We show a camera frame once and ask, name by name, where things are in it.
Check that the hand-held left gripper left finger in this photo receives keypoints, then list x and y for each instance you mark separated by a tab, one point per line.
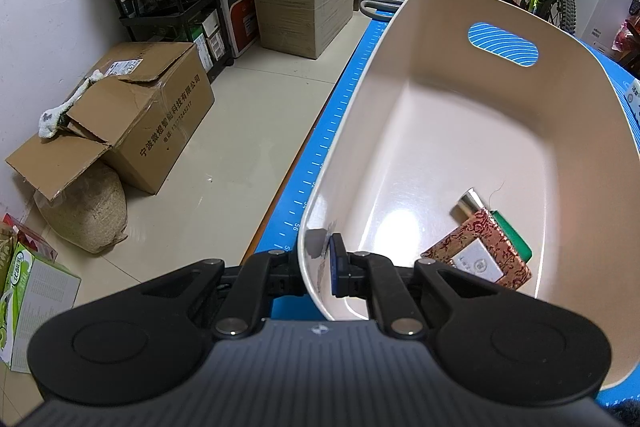
280	274

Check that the beige plastic basket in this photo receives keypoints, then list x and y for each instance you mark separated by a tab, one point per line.
425	132

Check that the green printed carton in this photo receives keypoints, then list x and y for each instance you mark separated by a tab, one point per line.
30	287

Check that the red patterned flat box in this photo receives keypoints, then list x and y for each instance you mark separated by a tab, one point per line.
450	247

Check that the white green small cartons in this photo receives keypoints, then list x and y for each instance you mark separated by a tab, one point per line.
210	37

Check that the green flat plastic piece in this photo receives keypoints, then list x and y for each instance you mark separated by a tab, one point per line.
515	237

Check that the red white appliance box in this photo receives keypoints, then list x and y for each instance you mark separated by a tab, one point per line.
240	17

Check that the open brown cardboard box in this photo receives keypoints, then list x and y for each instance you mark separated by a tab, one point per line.
150	127

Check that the white knotted cloth toy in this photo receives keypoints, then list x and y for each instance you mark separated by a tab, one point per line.
50	122

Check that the blue silicone mat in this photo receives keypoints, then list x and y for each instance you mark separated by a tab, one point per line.
320	157

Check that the tan woven sack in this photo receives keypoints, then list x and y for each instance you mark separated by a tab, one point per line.
90	217

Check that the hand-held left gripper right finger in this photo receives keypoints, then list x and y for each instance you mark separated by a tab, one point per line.
335	264

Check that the red printed packet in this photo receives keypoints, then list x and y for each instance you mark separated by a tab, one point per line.
30	237

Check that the pink red plastic bag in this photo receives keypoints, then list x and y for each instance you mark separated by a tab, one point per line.
627	37

